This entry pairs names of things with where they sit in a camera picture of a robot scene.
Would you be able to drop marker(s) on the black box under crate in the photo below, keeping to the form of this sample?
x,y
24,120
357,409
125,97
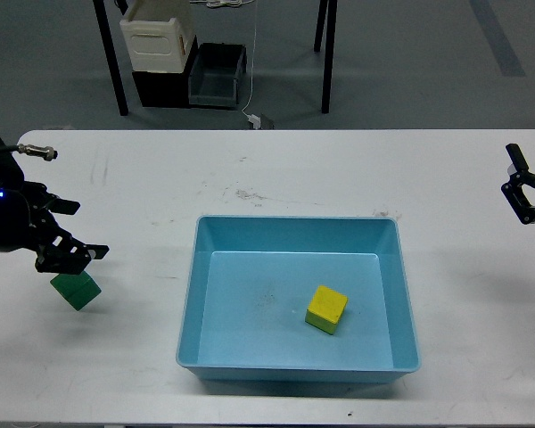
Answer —
x,y
165,90

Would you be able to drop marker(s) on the black table leg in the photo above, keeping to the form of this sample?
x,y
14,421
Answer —
x,y
110,55
325,36

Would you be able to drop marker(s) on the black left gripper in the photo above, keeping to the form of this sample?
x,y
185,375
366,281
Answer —
x,y
26,223

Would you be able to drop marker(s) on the cream plastic crate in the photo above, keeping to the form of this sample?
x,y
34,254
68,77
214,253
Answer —
x,y
159,35

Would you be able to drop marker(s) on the grey plastic bin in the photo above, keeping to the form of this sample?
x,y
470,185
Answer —
x,y
215,77

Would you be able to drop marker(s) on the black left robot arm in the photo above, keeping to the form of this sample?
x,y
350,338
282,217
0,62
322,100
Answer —
x,y
11,174

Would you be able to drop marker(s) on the yellow cube block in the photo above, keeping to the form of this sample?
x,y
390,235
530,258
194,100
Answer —
x,y
325,309

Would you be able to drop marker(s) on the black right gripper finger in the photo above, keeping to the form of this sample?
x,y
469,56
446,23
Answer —
x,y
519,177

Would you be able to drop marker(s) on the green cube block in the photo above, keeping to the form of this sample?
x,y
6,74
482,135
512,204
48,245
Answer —
x,y
78,290

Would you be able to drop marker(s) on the blue plastic tray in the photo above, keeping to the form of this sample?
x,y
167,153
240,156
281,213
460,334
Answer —
x,y
250,284

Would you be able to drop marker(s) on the black table leg right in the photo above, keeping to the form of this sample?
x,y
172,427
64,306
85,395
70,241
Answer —
x,y
325,36

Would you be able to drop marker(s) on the white power adapter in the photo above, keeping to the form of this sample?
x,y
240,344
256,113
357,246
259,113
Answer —
x,y
254,121

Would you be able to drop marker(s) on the black table leg left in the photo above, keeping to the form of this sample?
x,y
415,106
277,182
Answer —
x,y
110,55

